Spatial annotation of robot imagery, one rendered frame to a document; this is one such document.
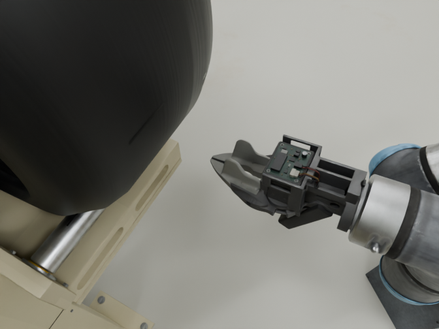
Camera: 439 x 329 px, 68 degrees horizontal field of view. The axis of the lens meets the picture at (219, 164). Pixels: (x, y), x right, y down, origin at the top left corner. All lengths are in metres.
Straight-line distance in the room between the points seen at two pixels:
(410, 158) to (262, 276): 1.02
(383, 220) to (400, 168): 0.18
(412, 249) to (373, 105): 1.78
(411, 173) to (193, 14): 0.39
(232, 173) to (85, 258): 0.31
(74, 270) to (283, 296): 1.01
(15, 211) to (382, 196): 0.69
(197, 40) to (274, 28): 2.16
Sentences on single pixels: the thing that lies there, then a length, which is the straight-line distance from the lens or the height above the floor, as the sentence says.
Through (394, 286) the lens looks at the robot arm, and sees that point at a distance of 0.57.
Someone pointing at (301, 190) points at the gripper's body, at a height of 1.09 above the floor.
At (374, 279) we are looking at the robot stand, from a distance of 1.55.
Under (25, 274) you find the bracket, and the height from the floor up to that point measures 0.95.
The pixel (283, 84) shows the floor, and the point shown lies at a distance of 2.12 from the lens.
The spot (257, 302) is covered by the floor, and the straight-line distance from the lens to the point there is 1.46.
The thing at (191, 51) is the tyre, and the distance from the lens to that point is 0.39.
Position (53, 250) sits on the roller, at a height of 0.92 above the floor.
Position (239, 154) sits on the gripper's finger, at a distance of 0.48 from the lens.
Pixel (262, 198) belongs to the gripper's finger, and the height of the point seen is 1.03.
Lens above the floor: 1.43
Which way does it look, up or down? 57 degrees down
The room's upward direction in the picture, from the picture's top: straight up
